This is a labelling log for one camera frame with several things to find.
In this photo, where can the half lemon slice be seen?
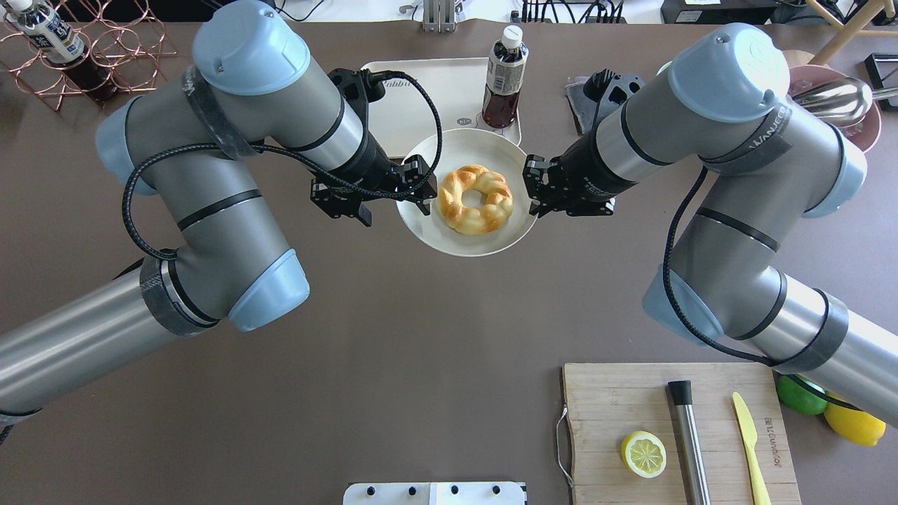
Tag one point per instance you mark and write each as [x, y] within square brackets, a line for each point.
[644, 454]

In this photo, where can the green lime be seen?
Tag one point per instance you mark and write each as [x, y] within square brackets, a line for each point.
[798, 398]

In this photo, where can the copper wire bottle rack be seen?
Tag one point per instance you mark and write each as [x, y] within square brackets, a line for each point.
[126, 37]

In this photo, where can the steel handled knife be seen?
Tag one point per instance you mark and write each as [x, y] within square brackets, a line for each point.
[696, 482]

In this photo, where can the dark grey cloth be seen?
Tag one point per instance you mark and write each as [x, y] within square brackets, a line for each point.
[593, 98]

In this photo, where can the yellow lemon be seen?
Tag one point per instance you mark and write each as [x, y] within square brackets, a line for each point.
[856, 426]

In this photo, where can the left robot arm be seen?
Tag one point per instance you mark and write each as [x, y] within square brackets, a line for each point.
[212, 247]

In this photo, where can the cream plastic tray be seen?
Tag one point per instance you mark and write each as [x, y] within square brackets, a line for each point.
[402, 119]

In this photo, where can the wooden cutting board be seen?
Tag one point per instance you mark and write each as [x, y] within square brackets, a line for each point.
[607, 401]

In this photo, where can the wooden mug tree stand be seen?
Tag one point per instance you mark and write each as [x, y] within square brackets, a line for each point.
[855, 27]

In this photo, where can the metal ladle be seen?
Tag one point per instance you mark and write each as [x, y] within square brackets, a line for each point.
[843, 102]

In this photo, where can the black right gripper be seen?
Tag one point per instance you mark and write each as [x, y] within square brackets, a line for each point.
[584, 173]

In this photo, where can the twisted glazed donut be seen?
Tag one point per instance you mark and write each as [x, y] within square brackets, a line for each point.
[474, 200]

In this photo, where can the yellow plastic knife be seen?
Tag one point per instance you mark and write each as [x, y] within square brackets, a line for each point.
[749, 436]

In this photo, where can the dark tea bottle on tray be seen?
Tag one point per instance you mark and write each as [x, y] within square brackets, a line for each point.
[504, 80]

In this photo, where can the bottle in rack upper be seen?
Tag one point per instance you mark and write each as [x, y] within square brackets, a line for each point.
[62, 47]

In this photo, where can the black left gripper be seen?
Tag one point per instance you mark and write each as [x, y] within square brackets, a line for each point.
[377, 170]

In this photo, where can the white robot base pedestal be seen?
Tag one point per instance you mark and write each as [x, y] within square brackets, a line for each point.
[448, 492]

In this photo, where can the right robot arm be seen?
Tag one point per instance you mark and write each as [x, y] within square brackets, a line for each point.
[725, 100]

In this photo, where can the mint green bowl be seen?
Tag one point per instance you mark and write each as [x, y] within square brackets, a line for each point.
[663, 68]

